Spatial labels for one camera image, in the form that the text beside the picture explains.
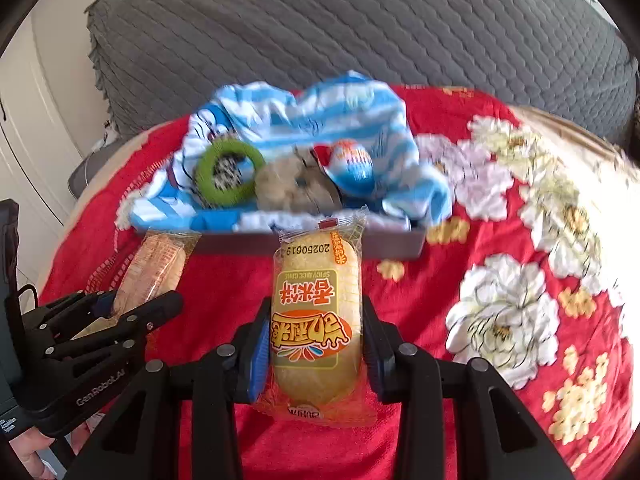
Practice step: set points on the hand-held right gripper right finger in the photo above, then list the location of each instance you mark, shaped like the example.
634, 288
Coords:
374, 360

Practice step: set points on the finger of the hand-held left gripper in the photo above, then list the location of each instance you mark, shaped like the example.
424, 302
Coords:
102, 304
160, 307

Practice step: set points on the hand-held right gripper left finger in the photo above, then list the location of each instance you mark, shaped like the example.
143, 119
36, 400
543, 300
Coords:
260, 362

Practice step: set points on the clear rice cracker packet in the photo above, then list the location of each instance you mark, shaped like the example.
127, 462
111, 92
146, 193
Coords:
155, 265

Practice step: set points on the yellow rice cake packet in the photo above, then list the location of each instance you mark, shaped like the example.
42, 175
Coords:
315, 320

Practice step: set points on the grey tray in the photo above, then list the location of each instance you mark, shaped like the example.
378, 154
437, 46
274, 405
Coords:
395, 242

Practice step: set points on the leopard print scrunchie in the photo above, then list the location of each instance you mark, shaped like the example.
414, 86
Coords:
230, 174

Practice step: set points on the beige organza scrunchie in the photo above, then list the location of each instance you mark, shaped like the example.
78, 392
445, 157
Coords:
285, 185

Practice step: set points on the blue and red toy egg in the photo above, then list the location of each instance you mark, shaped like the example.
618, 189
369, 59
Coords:
350, 167

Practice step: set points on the person's left hand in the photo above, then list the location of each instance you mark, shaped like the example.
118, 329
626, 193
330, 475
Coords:
20, 455

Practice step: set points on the grey bedside table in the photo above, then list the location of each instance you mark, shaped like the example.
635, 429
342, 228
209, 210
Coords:
82, 175

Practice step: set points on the white wardrobe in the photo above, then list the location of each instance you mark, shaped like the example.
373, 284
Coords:
35, 125

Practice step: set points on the blue striped cartoon cloth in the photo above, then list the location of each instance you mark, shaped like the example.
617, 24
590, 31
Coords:
340, 110

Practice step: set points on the grey quilted headboard cover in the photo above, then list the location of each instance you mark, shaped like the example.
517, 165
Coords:
350, 25

